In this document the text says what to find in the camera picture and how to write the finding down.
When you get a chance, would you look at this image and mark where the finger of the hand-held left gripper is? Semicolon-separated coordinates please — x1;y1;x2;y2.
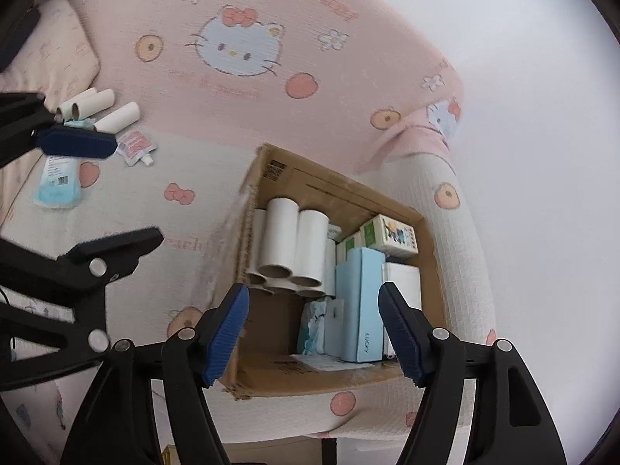
0;226;166;393
0;92;118;168

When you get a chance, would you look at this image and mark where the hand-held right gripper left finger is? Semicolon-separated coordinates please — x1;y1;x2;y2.
58;283;251;465

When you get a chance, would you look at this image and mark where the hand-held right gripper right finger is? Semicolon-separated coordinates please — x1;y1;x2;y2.
378;280;567;465

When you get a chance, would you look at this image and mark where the white cardboard tube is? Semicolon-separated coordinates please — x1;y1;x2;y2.
93;102;141;134
55;88;98;123
69;89;116;119

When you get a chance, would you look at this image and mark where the pile of white paper tubes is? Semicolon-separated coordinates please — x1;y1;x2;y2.
246;197;338;300

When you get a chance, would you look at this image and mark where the brown cardboard box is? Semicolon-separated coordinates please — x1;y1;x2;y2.
213;143;449;400

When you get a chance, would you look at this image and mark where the pink printed pillow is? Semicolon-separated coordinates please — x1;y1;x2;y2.
0;0;101;224

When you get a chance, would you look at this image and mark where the light blue plastic packet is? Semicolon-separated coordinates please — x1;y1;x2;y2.
33;117;95;210

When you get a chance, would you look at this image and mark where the plain white box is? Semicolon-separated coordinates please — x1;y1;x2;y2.
382;262;422;357

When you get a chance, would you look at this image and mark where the pink spouted pouch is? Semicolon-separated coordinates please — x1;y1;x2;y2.
116;130;158;168

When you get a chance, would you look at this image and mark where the light blue box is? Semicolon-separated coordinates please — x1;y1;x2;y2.
334;247;387;364

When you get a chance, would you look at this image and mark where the white flat packet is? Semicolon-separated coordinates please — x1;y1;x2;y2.
324;298;347;355

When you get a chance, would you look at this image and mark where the blue white tissue packet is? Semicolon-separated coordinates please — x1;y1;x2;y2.
296;300;330;355

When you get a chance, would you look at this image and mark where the white paper sheet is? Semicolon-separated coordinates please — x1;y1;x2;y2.
291;353;403;374

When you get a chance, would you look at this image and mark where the white box with cartoon print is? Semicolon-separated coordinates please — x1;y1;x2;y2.
359;214;420;258

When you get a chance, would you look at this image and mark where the white and green box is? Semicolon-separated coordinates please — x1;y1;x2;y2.
336;231;364;262

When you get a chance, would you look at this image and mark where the pink white printed blanket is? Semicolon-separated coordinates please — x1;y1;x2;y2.
0;0;499;465

